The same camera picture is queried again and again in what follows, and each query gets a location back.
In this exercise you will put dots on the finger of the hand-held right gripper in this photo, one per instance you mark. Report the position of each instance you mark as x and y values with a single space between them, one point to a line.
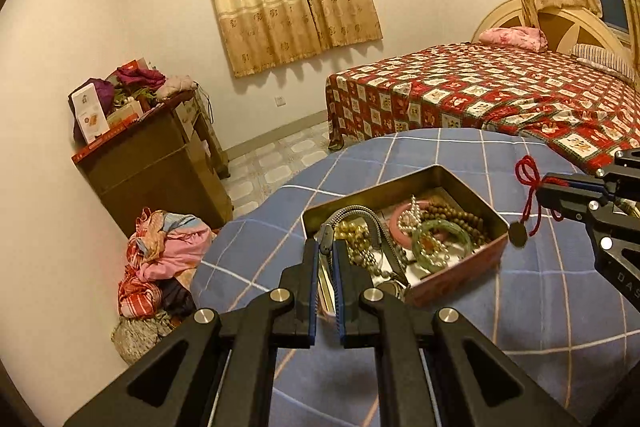
575 184
570 206

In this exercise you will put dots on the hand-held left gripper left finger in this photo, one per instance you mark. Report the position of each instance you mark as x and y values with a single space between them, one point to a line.
313 302

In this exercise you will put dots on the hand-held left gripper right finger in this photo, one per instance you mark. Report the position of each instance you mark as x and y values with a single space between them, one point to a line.
340 302

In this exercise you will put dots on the silver metal band watch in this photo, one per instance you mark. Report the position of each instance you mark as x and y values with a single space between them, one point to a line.
350 208

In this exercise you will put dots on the green jade bangle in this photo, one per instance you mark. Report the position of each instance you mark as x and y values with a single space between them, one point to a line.
466 241

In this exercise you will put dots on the pink metal tin box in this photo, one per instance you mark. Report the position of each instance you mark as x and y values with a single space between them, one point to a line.
450 274

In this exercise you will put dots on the pink bangle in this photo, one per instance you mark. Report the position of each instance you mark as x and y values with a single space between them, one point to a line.
395 219

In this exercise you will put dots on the striped pillow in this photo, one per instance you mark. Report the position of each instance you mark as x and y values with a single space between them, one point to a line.
600 57

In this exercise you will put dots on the red patterned bed blanket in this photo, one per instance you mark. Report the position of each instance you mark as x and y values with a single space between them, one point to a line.
475 87

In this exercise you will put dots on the colourful clothes pile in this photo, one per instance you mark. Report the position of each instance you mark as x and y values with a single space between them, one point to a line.
165 252

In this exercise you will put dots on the cream wooden headboard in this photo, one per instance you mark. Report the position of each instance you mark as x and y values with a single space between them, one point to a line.
565 27

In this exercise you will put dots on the pink floral pillow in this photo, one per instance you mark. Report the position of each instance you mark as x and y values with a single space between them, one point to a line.
512 38

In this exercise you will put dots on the grey patterned bag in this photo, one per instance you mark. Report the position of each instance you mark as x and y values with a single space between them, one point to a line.
135 337

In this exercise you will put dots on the brown wooden cabinet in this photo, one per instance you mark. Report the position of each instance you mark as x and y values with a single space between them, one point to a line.
150 172

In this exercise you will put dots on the pale pink cloth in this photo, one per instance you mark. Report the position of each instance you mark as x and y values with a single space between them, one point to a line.
175 86

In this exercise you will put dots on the beige cardboard box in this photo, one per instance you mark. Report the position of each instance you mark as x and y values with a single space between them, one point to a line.
124 112

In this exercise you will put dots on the maroon cloth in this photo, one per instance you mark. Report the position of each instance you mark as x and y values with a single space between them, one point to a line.
142 77

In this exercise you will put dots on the white printed box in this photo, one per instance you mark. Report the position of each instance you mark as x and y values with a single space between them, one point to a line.
90 112

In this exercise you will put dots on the purple cloth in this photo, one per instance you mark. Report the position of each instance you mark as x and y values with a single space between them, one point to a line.
104 93

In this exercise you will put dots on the white wall socket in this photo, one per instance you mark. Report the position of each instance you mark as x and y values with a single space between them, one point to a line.
280 101

